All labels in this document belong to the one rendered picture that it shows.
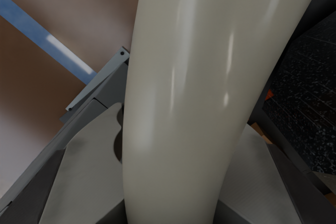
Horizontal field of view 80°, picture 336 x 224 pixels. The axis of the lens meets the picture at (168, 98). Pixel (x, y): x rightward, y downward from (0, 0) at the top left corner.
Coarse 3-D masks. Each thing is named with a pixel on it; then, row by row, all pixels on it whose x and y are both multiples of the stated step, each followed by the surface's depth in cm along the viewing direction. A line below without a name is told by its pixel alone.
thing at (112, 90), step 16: (112, 64) 102; (96, 80) 106; (112, 80) 80; (80, 96) 110; (96, 96) 65; (112, 96) 72; (80, 112) 60; (96, 112) 60; (64, 128) 66; (80, 128) 51; (48, 144) 72; (64, 144) 45; (32, 176) 36; (16, 192) 34; (0, 208) 36
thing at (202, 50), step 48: (144, 0) 3; (192, 0) 3; (240, 0) 3; (288, 0) 3; (144, 48) 3; (192, 48) 3; (240, 48) 3; (144, 96) 4; (192, 96) 3; (240, 96) 3; (144, 144) 4; (192, 144) 4; (144, 192) 5; (192, 192) 4
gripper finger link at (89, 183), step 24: (96, 120) 10; (120, 120) 12; (72, 144) 9; (96, 144) 9; (120, 144) 10; (72, 168) 8; (96, 168) 8; (120, 168) 8; (72, 192) 7; (96, 192) 7; (120, 192) 7; (48, 216) 6; (72, 216) 6; (96, 216) 6; (120, 216) 7
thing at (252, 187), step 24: (240, 144) 9; (264, 144) 9; (240, 168) 8; (264, 168) 8; (240, 192) 7; (264, 192) 7; (216, 216) 7; (240, 216) 6; (264, 216) 6; (288, 216) 6
